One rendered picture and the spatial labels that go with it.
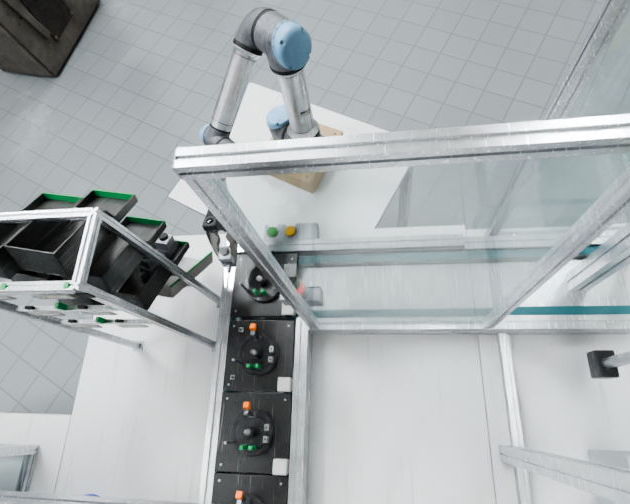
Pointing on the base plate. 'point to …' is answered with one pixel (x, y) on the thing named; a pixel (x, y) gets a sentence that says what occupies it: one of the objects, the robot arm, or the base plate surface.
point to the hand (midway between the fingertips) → (225, 254)
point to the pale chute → (187, 272)
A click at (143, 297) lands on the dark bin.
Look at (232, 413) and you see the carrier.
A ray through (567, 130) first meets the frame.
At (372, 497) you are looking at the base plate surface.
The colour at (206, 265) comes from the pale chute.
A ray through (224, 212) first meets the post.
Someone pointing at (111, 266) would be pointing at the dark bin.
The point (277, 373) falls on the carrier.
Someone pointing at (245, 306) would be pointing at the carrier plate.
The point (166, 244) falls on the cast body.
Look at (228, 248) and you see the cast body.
